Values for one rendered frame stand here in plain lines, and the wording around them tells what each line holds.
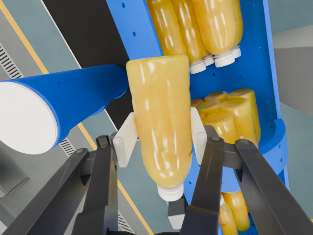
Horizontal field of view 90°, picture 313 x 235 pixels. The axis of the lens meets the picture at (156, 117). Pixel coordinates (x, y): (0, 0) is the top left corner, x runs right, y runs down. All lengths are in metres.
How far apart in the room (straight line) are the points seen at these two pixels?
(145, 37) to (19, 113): 0.55
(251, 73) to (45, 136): 0.69
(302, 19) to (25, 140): 1.87
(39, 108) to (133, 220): 2.30
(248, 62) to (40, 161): 2.50
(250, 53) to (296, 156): 1.78
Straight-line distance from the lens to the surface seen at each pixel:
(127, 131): 0.16
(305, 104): 0.91
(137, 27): 0.28
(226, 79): 0.53
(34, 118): 0.68
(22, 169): 2.91
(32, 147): 0.76
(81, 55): 1.55
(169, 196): 0.25
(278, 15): 1.68
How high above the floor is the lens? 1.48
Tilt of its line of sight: 67 degrees down
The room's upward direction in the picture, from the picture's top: 162 degrees counter-clockwise
